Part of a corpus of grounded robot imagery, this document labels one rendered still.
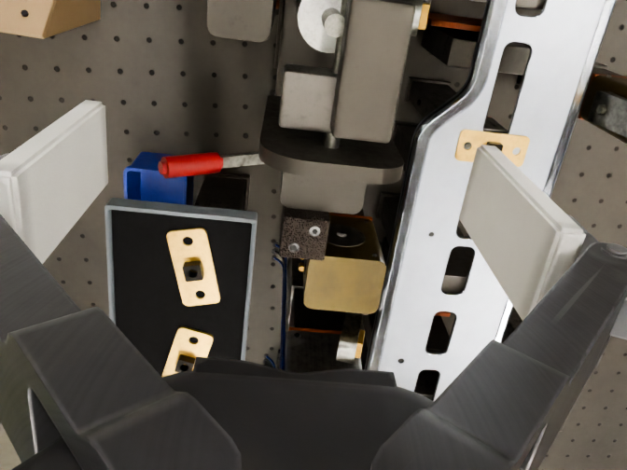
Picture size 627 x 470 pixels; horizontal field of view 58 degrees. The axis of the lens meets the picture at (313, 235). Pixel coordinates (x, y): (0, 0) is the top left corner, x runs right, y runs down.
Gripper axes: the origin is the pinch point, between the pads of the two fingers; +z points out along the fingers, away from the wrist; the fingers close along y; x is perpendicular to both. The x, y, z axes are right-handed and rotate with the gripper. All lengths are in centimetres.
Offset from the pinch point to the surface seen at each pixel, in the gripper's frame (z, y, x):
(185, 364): 29.0, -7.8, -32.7
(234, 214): 30.1, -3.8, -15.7
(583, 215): 76, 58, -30
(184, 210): 30.1, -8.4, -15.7
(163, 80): 76, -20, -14
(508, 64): 59, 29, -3
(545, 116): 46, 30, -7
